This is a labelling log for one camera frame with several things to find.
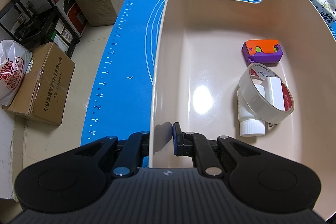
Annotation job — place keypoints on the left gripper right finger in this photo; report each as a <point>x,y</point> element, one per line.
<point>212,158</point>

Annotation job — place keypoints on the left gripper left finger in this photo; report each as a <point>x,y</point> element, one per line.
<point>114,157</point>

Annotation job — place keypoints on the white pill bottle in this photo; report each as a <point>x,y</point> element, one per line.
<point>250,124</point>

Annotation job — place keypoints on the clear packing tape roll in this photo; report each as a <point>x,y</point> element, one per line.
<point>254,94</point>

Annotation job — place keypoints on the white USB charger plug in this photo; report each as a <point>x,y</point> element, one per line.
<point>273,92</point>

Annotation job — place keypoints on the beige plastic storage bin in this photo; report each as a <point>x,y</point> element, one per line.
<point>199,63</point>

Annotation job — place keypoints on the orange purple toy box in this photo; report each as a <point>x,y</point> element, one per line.
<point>264,51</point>

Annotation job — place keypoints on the blue silicone baking mat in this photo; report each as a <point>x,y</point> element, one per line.
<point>120,100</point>

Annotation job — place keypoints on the flat brown cardboard box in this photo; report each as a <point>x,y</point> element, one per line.
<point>44,88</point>

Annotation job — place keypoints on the white red plastic bag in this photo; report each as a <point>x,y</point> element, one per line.
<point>15,60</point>

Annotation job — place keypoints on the black metal shelf rack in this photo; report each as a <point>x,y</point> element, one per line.
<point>33,23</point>

